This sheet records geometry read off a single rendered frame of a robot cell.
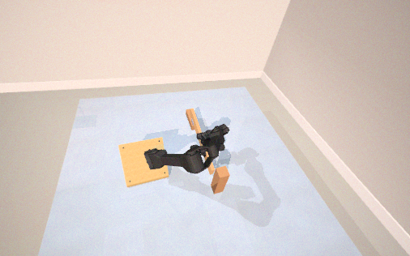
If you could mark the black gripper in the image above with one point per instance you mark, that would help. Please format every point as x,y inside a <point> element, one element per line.
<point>202,150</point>

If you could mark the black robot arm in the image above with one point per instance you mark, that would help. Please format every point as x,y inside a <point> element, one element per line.
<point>191,160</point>

